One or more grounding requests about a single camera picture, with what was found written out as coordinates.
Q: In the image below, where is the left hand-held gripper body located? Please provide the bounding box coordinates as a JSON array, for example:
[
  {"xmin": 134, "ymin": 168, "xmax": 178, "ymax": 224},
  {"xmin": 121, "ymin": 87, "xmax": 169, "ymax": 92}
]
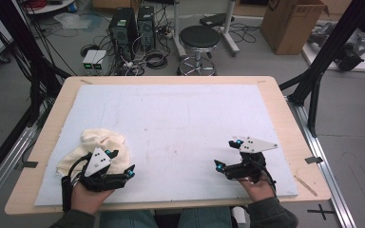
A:
[{"xmin": 77, "ymin": 145, "xmax": 131, "ymax": 193}]

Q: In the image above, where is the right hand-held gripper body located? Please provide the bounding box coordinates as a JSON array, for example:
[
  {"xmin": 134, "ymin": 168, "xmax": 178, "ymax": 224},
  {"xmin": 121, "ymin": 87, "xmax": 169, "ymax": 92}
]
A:
[{"xmin": 224, "ymin": 136, "xmax": 279, "ymax": 184}]

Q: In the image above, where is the cream cloth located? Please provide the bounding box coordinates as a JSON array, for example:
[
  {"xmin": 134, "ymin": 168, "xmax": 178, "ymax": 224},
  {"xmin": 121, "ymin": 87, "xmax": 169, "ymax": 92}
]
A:
[{"xmin": 56, "ymin": 127, "xmax": 131, "ymax": 179}]

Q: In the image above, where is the person's right hand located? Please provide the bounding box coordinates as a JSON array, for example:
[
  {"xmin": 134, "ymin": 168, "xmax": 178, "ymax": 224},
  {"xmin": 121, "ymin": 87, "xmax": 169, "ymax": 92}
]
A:
[{"xmin": 238, "ymin": 175, "xmax": 277, "ymax": 203}]

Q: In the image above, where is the person's left hand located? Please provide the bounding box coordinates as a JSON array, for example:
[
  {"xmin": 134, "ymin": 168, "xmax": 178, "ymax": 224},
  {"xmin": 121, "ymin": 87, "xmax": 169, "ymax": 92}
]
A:
[{"xmin": 70, "ymin": 181, "xmax": 116, "ymax": 217}]

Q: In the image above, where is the small white box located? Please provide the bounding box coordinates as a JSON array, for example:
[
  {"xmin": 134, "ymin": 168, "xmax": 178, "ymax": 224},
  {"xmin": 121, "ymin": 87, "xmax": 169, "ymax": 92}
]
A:
[{"xmin": 232, "ymin": 206, "xmax": 246, "ymax": 227}]

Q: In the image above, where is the person's left leg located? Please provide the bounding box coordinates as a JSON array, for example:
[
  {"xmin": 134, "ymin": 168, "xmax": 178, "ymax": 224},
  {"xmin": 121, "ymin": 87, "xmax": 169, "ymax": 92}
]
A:
[{"xmin": 99, "ymin": 209, "xmax": 160, "ymax": 228}]

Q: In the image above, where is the person's leg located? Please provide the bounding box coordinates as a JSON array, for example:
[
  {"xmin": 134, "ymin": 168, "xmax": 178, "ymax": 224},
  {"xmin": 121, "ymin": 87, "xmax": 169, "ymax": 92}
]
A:
[
  {"xmin": 99, "ymin": 209, "xmax": 160, "ymax": 228},
  {"xmin": 177, "ymin": 207, "xmax": 232, "ymax": 228}
]

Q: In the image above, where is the person's right leg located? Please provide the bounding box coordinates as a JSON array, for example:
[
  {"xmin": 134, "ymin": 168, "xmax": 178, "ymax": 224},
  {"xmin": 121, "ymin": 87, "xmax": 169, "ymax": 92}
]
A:
[{"xmin": 177, "ymin": 207, "xmax": 232, "ymax": 228}]

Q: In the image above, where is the white foam mat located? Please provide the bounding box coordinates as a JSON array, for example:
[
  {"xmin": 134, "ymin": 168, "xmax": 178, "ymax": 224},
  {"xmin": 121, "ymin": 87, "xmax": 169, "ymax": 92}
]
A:
[{"xmin": 33, "ymin": 84, "xmax": 298, "ymax": 207}]

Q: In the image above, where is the white power supply unit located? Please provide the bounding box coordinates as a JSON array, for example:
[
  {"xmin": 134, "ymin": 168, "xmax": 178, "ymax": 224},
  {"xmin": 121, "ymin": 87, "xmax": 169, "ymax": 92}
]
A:
[
  {"xmin": 82, "ymin": 49, "xmax": 99, "ymax": 71},
  {"xmin": 91, "ymin": 50, "xmax": 108, "ymax": 71}
]

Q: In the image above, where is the black round stool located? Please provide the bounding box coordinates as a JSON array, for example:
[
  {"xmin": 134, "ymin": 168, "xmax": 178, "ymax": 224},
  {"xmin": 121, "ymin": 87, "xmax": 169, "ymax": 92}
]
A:
[{"xmin": 176, "ymin": 25, "xmax": 221, "ymax": 77}]

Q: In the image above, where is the white metal stand leg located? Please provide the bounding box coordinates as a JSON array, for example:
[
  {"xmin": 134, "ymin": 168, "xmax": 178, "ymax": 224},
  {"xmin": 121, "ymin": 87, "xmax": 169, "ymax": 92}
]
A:
[
  {"xmin": 221, "ymin": 0, "xmax": 240, "ymax": 57},
  {"xmin": 170, "ymin": 0, "xmax": 188, "ymax": 58}
]

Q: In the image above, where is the large black computer tower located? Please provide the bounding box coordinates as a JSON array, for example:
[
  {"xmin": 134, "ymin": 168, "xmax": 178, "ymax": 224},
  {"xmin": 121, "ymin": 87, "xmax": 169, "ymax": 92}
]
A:
[{"xmin": 108, "ymin": 8, "xmax": 139, "ymax": 61}]

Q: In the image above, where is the black flat device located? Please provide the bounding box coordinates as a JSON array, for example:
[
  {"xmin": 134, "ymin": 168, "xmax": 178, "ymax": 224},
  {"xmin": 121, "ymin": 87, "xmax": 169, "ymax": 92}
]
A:
[{"xmin": 199, "ymin": 12, "xmax": 236, "ymax": 28}]

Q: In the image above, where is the open cardboard box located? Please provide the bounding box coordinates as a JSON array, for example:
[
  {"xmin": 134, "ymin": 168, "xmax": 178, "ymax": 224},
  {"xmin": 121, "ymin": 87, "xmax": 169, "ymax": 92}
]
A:
[{"xmin": 259, "ymin": 0, "xmax": 330, "ymax": 56}]

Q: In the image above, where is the slim black computer tower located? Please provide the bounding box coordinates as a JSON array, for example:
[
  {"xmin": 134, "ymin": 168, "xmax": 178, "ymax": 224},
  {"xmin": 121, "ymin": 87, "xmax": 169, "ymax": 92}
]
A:
[{"xmin": 137, "ymin": 5, "xmax": 157, "ymax": 51}]

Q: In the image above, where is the clear plastic sheet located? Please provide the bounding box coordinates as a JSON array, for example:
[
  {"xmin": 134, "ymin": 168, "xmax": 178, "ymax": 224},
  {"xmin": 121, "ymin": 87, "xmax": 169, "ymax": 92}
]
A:
[{"xmin": 53, "ymin": 12, "xmax": 104, "ymax": 31}]

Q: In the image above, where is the white round table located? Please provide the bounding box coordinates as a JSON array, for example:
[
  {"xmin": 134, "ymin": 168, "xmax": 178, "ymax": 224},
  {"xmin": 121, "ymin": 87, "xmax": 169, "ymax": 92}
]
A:
[{"xmin": 25, "ymin": 0, "xmax": 77, "ymax": 15}]

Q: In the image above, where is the right hand-held gripper black cable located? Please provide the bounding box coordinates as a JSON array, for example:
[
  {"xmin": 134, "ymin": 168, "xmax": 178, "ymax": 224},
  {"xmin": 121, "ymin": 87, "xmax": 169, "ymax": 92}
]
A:
[{"xmin": 250, "ymin": 160, "xmax": 279, "ymax": 202}]

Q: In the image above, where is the aluminium rail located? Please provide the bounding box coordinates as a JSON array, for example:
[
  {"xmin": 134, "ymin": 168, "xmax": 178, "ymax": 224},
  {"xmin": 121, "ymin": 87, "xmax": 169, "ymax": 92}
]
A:
[
  {"xmin": 286, "ymin": 96, "xmax": 357, "ymax": 228},
  {"xmin": 0, "ymin": 126, "xmax": 39, "ymax": 217}
]

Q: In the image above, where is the white cable bundle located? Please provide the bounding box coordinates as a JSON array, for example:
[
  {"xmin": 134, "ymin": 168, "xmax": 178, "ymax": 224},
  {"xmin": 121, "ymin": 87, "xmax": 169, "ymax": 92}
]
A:
[{"xmin": 120, "ymin": 56, "xmax": 146, "ymax": 76}]

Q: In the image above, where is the black coiled cable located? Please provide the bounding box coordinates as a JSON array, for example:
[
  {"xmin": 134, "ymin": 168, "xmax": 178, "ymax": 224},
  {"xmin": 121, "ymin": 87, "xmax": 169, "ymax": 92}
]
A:
[
  {"xmin": 144, "ymin": 50, "xmax": 169, "ymax": 70},
  {"xmin": 80, "ymin": 44, "xmax": 100, "ymax": 58}
]

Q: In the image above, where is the black floor cable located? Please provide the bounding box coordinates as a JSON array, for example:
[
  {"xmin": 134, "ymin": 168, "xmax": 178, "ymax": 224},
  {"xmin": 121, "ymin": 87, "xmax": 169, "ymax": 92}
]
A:
[{"xmin": 231, "ymin": 22, "xmax": 260, "ymax": 44}]

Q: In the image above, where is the black metal frame with cables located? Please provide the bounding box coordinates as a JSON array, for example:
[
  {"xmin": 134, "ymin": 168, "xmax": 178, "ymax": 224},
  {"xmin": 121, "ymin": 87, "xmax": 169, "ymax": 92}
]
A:
[{"xmin": 0, "ymin": 0, "xmax": 72, "ymax": 191}]

